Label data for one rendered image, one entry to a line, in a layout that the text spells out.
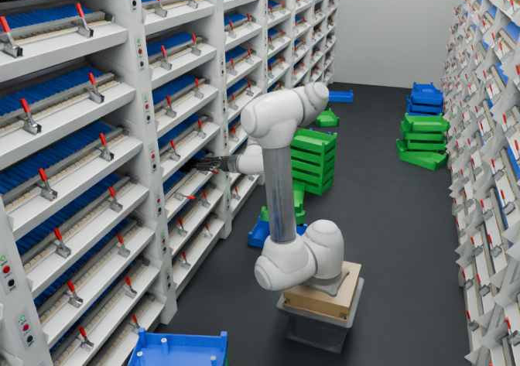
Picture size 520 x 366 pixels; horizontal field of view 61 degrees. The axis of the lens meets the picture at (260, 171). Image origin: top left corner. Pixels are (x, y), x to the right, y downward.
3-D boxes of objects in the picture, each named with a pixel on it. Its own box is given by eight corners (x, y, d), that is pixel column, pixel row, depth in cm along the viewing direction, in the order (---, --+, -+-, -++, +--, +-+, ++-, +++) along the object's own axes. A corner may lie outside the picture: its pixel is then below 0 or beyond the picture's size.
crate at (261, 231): (306, 235, 266) (307, 224, 262) (299, 254, 249) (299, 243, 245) (259, 226, 274) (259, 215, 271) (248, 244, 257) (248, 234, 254)
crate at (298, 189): (302, 213, 287) (302, 203, 283) (271, 212, 289) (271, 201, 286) (304, 191, 313) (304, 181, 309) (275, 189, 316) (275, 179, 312)
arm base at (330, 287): (353, 266, 196) (354, 256, 193) (335, 298, 179) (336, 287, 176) (315, 254, 204) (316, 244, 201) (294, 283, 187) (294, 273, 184)
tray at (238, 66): (260, 65, 282) (268, 45, 275) (223, 91, 231) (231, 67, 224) (232, 51, 284) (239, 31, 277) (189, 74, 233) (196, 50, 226)
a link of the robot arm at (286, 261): (319, 284, 174) (273, 307, 164) (293, 266, 187) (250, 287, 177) (308, 90, 146) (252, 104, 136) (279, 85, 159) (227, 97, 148)
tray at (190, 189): (220, 166, 241) (224, 152, 236) (164, 226, 190) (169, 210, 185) (187, 150, 243) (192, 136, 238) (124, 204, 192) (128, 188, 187)
